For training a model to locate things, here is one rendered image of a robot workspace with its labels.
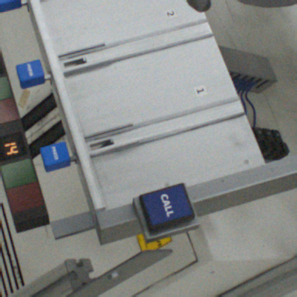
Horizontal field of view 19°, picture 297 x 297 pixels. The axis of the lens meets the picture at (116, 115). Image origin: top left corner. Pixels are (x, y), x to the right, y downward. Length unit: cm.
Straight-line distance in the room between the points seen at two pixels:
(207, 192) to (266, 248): 41
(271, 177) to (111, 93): 21
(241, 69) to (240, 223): 28
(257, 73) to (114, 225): 64
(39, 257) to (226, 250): 37
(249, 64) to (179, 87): 50
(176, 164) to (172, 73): 12
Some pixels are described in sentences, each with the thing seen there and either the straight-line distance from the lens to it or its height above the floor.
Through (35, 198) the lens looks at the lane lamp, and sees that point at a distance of 101.
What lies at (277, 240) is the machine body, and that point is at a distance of 142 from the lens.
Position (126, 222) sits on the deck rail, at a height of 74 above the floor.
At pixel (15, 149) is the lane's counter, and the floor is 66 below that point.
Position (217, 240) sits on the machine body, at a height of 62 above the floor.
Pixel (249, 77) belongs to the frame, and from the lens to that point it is 153.
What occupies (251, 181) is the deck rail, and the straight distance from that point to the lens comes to 100.
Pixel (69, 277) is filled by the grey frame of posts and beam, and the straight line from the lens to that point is 105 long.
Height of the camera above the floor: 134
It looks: 35 degrees down
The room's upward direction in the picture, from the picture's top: 53 degrees clockwise
